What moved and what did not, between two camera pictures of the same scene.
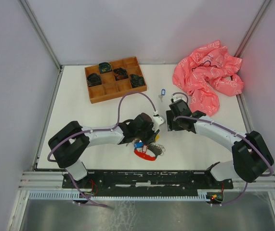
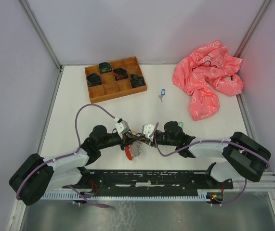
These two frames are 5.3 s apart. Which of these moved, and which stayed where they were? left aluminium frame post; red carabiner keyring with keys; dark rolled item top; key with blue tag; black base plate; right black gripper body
Moved: right black gripper body; red carabiner keyring with keys
Stayed: black base plate; left aluminium frame post; key with blue tag; dark rolled item top
